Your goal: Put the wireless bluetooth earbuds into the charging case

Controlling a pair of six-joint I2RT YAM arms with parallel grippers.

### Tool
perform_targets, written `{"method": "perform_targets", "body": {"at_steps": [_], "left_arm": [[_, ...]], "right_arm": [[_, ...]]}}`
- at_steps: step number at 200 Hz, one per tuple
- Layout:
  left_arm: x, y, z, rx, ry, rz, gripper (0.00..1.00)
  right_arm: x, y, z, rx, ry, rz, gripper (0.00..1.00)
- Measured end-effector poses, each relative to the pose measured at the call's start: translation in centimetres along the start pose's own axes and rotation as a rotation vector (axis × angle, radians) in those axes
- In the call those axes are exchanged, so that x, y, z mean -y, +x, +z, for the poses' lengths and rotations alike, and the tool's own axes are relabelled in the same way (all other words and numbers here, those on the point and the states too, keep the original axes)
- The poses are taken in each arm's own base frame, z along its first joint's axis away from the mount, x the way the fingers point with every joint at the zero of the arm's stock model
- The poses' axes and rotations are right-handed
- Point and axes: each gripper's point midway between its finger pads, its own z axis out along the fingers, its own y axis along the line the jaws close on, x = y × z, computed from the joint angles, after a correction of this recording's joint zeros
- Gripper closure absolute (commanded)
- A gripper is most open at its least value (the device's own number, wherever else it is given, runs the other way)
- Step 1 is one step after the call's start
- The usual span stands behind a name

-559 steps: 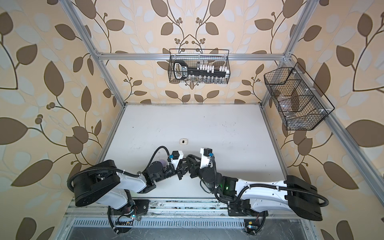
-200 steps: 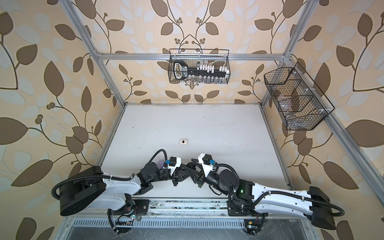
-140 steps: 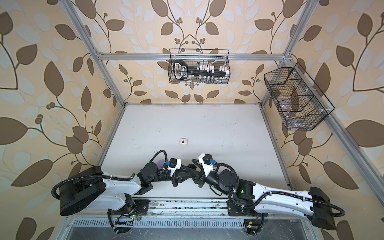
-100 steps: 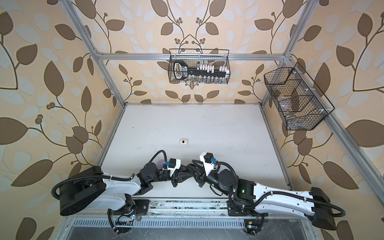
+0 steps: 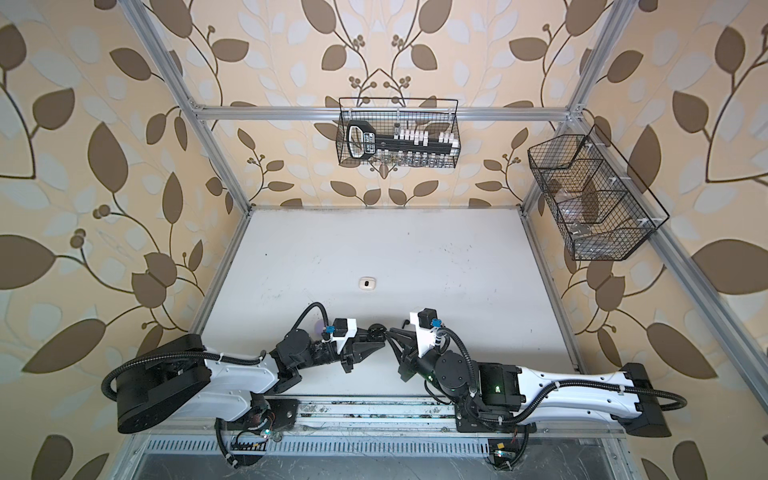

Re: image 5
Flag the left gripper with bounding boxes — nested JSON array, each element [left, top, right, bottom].
[[295, 328, 384, 375]]

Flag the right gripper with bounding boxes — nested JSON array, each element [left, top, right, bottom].
[[387, 327, 467, 408]]

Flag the cream earbud charging case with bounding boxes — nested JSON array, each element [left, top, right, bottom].
[[359, 277, 377, 291]]

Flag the black round charging case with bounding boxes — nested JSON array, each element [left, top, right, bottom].
[[367, 324, 388, 342]]

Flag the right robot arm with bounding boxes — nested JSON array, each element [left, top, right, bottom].
[[386, 327, 688, 438]]

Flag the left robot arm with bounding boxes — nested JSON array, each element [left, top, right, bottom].
[[101, 302, 388, 434]]

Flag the black tool with white parts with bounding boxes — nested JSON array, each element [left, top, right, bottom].
[[341, 120, 461, 160]]

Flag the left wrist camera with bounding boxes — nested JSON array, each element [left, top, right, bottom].
[[321, 318, 358, 355]]

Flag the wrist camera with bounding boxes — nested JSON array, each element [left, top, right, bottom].
[[321, 318, 358, 355], [409, 308, 447, 358]]

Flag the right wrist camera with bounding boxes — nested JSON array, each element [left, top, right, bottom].
[[409, 308, 447, 358]]

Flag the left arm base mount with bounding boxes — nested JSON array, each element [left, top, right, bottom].
[[214, 398, 299, 469]]

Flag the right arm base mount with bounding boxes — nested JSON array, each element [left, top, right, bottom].
[[453, 397, 537, 472]]

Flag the black wire basket back wall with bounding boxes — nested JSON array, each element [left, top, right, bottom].
[[335, 95, 462, 169]]

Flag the black wire basket wall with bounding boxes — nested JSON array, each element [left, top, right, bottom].
[[527, 125, 670, 261], [335, 95, 462, 169]]

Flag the black wire basket right wall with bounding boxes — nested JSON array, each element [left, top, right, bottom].
[[527, 125, 670, 261]]

